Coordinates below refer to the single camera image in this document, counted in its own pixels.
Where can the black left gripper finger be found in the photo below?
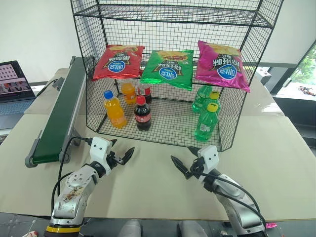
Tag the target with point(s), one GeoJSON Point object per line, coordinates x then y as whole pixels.
{"type": "Point", "coordinates": [128, 155]}
{"type": "Point", "coordinates": [113, 143]}

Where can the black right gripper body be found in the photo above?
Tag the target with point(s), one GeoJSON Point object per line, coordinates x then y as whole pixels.
{"type": "Point", "coordinates": [197, 168]}

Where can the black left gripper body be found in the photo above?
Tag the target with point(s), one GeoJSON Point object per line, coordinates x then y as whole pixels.
{"type": "Point", "coordinates": [114, 160]}

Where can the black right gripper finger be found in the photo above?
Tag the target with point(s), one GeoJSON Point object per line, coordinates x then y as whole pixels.
{"type": "Point", "coordinates": [193, 151]}
{"type": "Point", "coordinates": [180, 165]}

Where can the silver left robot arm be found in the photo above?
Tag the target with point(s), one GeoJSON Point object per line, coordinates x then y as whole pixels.
{"type": "Point", "coordinates": [74, 187]}

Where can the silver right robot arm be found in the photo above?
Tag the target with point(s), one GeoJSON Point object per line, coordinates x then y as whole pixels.
{"type": "Point", "coordinates": [234, 205]}

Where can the green conveyor belt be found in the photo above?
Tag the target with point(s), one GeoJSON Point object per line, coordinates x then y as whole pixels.
{"type": "Point", "coordinates": [56, 118]}

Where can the orange soda bottle blue cap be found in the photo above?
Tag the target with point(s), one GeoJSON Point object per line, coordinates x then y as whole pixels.
{"type": "Point", "coordinates": [116, 113]}

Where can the green soda bottle yellow cap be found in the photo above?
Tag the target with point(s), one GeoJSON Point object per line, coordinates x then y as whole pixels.
{"type": "Point", "coordinates": [206, 123]}
{"type": "Point", "coordinates": [214, 95]}

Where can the cola bottle red cap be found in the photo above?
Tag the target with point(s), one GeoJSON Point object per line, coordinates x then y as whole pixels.
{"type": "Point", "coordinates": [142, 116]}
{"type": "Point", "coordinates": [147, 91]}

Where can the red chip bag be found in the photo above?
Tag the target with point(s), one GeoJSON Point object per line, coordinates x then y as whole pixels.
{"type": "Point", "coordinates": [116, 65]}

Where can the green chip bag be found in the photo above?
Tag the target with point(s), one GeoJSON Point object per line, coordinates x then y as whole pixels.
{"type": "Point", "coordinates": [168, 71]}

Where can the magenta chip bag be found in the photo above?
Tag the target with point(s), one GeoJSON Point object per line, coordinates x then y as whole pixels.
{"type": "Point", "coordinates": [222, 69]}

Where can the pink foil wrapper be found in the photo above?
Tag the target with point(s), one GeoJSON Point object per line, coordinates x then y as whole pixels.
{"type": "Point", "coordinates": [271, 225]}

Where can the black low cabinet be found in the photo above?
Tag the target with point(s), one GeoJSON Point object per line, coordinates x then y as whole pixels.
{"type": "Point", "coordinates": [274, 76]}

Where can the red and white small object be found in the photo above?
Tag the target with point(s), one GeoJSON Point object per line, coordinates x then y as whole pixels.
{"type": "Point", "coordinates": [31, 234]}

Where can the open laptop computer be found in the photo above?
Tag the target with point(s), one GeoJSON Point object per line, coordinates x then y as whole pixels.
{"type": "Point", "coordinates": [14, 81]}

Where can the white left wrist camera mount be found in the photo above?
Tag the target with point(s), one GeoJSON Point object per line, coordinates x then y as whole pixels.
{"type": "Point", "coordinates": [98, 150]}

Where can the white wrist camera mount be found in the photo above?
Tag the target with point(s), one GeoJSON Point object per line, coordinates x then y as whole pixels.
{"type": "Point", "coordinates": [98, 150]}
{"type": "Point", "coordinates": [209, 156]}

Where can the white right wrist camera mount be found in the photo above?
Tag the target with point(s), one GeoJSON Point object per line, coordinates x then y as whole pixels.
{"type": "Point", "coordinates": [209, 156]}

